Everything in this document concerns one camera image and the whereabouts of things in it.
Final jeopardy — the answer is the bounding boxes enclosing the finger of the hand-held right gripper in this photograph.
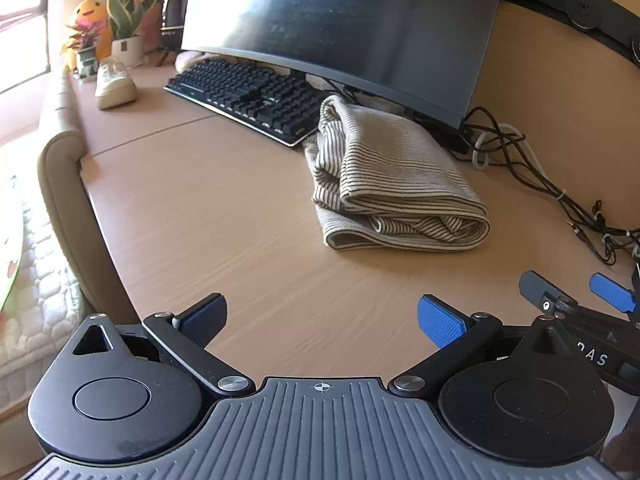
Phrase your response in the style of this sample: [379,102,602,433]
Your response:
[589,260,640,322]
[519,270,582,317]

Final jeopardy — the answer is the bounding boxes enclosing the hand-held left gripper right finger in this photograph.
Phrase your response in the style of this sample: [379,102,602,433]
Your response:
[389,295,587,396]

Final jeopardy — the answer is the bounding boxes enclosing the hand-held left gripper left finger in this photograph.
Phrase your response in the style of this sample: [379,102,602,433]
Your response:
[72,292,256,396]

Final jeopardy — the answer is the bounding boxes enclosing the striped beige garment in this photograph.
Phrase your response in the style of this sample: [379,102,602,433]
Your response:
[302,94,491,252]

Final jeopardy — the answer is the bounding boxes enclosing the metal audio jack plugs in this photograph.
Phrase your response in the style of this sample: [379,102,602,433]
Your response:
[566,201,608,248]

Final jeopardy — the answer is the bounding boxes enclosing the dark brown cloth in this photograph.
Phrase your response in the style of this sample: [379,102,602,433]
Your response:
[601,407,640,480]

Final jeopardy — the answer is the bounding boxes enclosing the white quilted mattress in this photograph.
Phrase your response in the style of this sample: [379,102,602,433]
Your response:
[0,177,95,413]

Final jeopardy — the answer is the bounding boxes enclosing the green printed blanket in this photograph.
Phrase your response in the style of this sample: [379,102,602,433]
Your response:
[0,175,24,313]

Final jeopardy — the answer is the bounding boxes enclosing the black mechanical keyboard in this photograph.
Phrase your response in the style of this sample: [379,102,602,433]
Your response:
[163,57,329,149]

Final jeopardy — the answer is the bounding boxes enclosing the white sneaker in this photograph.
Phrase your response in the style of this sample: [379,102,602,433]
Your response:
[94,57,139,110]

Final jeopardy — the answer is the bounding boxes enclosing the pink cloth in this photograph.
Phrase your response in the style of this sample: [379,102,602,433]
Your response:
[174,50,212,73]

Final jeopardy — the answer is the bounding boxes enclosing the green plant in white pot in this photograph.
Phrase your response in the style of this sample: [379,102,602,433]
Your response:
[106,0,162,67]

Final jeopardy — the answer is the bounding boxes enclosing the red-leaf potted plant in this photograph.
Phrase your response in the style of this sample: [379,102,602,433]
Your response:
[66,19,102,82]

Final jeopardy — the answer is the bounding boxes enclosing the black tabletop appliance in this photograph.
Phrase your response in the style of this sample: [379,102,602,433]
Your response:
[159,0,191,52]

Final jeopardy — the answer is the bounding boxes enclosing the curved black computer monitor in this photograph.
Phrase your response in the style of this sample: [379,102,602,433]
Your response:
[180,0,509,131]

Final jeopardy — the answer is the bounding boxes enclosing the yellow plush toy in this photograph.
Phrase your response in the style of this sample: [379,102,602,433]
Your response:
[60,0,114,70]

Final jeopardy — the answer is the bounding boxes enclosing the window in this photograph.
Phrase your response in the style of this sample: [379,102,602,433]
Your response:
[0,0,52,95]

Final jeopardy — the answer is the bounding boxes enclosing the black cable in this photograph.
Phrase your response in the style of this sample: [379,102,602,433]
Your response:
[440,106,640,266]

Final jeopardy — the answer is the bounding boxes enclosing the white cable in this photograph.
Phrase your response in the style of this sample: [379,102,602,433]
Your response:
[472,131,527,170]

